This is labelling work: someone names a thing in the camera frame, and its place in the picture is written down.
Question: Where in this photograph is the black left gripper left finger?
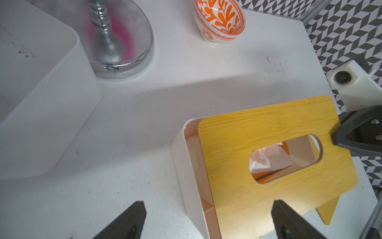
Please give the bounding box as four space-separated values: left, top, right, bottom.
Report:
94 201 147 239

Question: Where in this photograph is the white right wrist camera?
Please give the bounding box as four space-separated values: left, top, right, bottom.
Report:
326 59 382 112

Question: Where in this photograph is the chrome jewelry stand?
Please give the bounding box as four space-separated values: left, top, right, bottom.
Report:
88 1 155 79

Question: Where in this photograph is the yellow wooden lid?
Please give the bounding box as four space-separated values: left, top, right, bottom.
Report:
316 196 340 225
198 95 358 239

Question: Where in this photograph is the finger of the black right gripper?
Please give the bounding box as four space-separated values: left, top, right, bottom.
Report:
331 105 382 157

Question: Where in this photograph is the orange tissue pack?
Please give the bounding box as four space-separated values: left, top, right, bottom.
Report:
249 141 294 184

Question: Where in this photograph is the white plastic box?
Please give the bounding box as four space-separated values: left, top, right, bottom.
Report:
1 1 102 180
171 117 324 239

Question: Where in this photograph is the orange patterned ceramic bowl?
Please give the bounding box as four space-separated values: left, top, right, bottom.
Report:
194 0 246 44

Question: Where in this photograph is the aluminium corner post right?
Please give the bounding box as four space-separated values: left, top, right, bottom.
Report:
299 0 332 26

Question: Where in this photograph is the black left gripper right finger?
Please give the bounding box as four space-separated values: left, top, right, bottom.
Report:
271 200 325 239

